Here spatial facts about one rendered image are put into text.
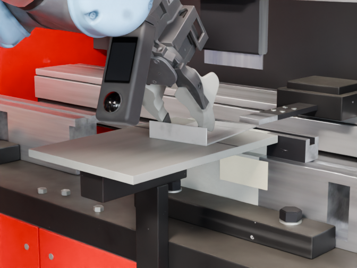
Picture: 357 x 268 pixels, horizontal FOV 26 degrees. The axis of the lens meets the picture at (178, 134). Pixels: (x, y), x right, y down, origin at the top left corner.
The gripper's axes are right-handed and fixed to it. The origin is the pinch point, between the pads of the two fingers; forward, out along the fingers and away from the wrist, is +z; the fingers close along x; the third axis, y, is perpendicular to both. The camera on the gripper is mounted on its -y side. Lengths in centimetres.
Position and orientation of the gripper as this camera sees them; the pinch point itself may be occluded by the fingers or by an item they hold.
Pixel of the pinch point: (184, 125)
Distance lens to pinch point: 97.5
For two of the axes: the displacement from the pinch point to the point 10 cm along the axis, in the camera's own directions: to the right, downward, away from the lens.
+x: -8.4, -1.2, 5.4
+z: 3.5, 6.3, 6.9
